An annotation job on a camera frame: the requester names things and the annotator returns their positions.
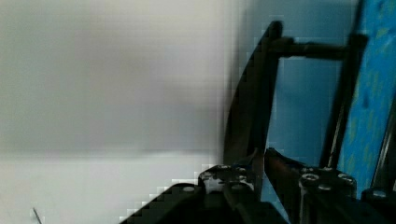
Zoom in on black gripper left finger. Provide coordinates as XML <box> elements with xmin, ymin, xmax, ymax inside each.
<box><xmin>199</xmin><ymin>148</ymin><xmax>264</xmax><ymax>202</ymax></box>

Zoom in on silver toaster oven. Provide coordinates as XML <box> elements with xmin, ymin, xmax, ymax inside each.
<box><xmin>236</xmin><ymin>0</ymin><xmax>395</xmax><ymax>191</ymax></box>

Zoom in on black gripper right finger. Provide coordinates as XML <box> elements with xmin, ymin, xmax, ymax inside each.
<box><xmin>263</xmin><ymin>147</ymin><xmax>357</xmax><ymax>224</ymax></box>

